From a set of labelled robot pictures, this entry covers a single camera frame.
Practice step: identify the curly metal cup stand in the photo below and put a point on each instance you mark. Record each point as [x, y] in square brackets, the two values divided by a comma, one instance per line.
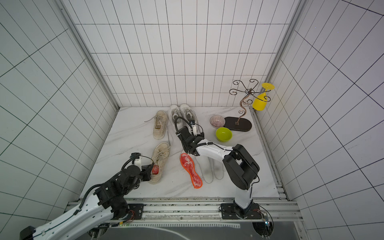
[250, 94]

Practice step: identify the lime green plastic bowl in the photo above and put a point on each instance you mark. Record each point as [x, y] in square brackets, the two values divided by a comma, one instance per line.
[223, 134]

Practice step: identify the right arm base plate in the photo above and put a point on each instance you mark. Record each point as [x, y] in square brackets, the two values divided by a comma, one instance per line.
[232, 211]

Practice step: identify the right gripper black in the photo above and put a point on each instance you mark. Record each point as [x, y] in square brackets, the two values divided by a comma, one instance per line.
[184, 133]

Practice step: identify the yellow plastic goblet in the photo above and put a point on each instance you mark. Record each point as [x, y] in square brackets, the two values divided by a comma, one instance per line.
[262, 99]

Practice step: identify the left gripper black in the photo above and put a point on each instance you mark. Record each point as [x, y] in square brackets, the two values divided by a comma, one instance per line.
[146, 170]

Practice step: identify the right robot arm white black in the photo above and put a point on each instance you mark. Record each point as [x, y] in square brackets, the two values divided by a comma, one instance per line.
[239, 164]

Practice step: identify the white shoe insole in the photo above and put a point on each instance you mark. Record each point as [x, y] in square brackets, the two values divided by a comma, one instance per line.
[217, 169]
[206, 169]

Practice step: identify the white sneaker with laces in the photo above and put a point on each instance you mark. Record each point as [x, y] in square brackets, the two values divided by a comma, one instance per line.
[191, 118]

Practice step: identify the red orange shoe insole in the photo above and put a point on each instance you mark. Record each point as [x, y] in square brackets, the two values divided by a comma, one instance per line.
[189, 165]

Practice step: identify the pink marbled bowl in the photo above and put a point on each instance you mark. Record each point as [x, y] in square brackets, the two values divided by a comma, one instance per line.
[217, 121]

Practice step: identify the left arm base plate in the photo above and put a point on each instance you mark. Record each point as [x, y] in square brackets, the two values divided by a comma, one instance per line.
[128, 212]

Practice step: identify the black oval stand base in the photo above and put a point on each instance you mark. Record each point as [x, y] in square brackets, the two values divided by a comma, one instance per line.
[237, 124]

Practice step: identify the aluminium rail frame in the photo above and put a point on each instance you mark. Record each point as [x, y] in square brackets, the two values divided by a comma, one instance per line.
[205, 212]

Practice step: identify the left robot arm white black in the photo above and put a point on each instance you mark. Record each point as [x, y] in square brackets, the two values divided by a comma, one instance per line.
[75, 222]

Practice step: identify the beige shoe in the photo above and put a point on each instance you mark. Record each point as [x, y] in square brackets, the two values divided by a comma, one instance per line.
[160, 157]
[160, 124]

